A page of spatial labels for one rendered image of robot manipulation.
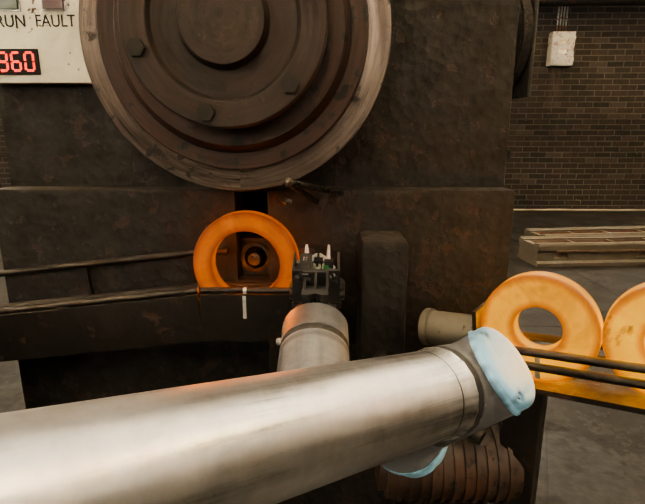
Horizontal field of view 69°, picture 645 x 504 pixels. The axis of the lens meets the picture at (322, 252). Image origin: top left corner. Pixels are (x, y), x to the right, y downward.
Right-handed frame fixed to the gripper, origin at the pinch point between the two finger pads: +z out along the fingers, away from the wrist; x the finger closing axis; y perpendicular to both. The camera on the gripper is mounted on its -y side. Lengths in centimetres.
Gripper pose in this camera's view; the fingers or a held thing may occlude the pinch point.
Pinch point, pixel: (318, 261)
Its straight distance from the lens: 83.9
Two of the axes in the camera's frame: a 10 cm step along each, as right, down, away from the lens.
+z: 0.1, -5.1, 8.6
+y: 0.0, -8.6, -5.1
